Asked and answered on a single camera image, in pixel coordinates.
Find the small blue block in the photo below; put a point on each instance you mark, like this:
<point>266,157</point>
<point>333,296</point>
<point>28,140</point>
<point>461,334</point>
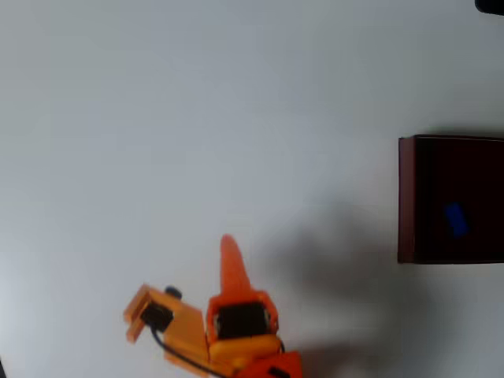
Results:
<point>456,220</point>

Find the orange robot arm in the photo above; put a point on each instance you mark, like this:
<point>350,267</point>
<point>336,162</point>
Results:
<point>289,362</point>

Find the dark red box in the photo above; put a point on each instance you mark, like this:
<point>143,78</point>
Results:
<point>405,197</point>

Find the black round knob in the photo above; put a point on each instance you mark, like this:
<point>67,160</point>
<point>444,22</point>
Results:
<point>173,292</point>

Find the dark corner object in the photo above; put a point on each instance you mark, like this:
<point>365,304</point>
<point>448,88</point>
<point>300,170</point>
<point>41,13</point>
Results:
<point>1,370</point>

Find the black object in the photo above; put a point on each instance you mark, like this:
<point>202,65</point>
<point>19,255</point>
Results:
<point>492,6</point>

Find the small black camera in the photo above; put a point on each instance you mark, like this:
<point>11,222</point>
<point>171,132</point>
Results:
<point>157,315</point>

